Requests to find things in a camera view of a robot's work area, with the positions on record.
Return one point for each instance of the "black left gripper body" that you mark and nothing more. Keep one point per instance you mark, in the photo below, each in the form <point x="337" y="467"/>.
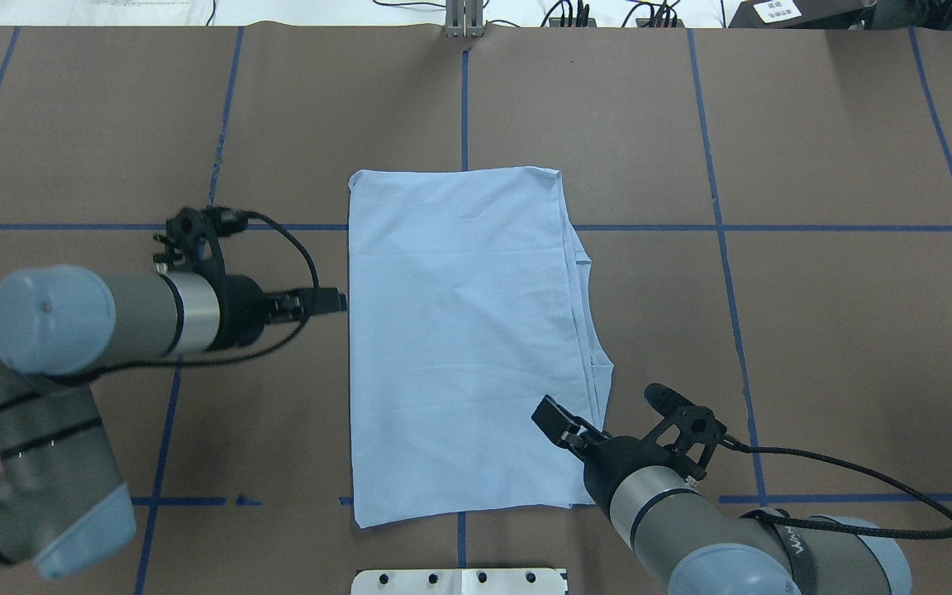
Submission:
<point x="242" y="309"/>

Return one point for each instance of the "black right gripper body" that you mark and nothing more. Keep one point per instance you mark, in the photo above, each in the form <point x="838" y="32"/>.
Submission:
<point x="619" y="457"/>

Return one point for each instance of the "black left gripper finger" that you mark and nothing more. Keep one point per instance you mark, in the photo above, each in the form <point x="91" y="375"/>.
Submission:
<point x="328" y="300"/>

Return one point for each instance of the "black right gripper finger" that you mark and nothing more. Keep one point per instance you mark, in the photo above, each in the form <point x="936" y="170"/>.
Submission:
<point x="556" y="422"/>

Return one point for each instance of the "light blue t-shirt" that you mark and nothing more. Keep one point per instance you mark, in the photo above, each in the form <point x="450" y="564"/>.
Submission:
<point x="468" y="304"/>

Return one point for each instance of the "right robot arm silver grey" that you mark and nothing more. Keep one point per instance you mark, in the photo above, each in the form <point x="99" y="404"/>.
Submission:
<point x="647" y="489"/>

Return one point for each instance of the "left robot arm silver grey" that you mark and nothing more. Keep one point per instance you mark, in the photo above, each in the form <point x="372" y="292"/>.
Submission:
<point x="64" y="505"/>

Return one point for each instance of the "brown paper table cover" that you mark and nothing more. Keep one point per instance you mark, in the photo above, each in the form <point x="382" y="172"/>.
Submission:
<point x="769" y="215"/>

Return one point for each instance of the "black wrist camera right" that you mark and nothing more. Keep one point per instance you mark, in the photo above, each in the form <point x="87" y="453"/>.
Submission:
<point x="686" y="437"/>

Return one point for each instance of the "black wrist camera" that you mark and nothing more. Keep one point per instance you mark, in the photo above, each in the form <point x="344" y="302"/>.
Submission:
<point x="191" y="240"/>
<point x="686" y="437"/>

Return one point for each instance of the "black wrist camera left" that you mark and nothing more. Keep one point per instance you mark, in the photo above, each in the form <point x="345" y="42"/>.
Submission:
<point x="191" y="240"/>

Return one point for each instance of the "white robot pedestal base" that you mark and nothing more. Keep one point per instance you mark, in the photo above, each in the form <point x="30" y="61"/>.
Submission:
<point x="462" y="581"/>

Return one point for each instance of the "aluminium frame post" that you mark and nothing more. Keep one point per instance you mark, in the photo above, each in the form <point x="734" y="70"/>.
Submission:
<point x="465" y="18"/>

